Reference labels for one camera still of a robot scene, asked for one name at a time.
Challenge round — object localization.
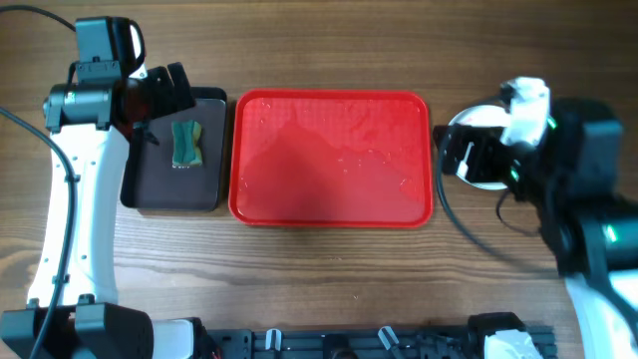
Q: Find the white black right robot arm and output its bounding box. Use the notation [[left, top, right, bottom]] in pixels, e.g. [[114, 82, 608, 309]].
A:
[[433, 77, 637, 358]]

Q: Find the black tray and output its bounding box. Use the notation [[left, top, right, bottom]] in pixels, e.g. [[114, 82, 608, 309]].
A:
[[121, 87, 228, 211]]

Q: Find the red tray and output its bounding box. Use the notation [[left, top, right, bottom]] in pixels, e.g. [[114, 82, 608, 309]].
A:
[[228, 89, 435, 228]]

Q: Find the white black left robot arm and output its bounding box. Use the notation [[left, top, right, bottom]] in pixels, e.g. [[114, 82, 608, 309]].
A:
[[1, 61, 214, 358]]

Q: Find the white plate back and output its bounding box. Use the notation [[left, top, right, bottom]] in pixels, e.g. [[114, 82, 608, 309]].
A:
[[449, 105, 510, 191]]

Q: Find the green yellow sponge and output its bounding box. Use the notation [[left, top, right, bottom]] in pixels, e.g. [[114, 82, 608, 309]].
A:
[[171, 120, 203, 168]]

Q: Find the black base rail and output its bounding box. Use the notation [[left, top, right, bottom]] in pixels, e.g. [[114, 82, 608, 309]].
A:
[[208, 312, 558, 359]]

